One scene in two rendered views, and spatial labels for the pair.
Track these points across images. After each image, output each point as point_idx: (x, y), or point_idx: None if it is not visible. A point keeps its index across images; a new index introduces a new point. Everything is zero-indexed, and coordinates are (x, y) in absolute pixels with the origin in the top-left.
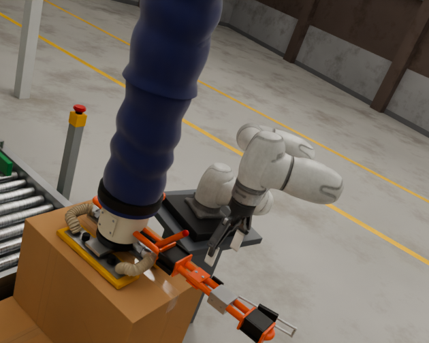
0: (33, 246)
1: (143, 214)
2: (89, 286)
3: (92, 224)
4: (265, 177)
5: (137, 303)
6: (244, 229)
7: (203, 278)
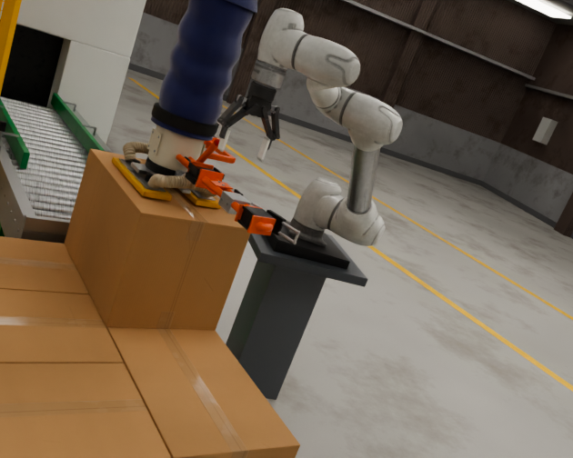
0: (89, 174)
1: (185, 128)
2: (118, 192)
3: None
4: (276, 45)
5: (155, 208)
6: (269, 130)
7: (223, 185)
